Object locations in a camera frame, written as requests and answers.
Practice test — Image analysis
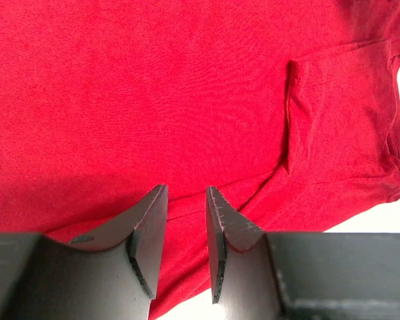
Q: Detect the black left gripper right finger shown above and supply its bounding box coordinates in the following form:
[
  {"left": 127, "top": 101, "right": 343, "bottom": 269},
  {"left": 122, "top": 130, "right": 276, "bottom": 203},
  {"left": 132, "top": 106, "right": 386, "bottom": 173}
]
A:
[{"left": 206, "top": 187, "right": 400, "bottom": 319}]

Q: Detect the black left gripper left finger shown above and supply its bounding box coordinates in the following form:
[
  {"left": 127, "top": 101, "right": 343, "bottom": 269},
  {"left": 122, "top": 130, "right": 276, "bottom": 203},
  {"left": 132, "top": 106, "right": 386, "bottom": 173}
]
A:
[{"left": 0, "top": 185, "right": 168, "bottom": 319}]

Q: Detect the red t shirt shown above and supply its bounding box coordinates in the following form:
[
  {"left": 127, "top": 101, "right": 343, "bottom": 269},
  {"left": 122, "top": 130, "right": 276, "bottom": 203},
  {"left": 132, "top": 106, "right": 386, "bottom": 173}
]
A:
[{"left": 0, "top": 1, "right": 400, "bottom": 319}]

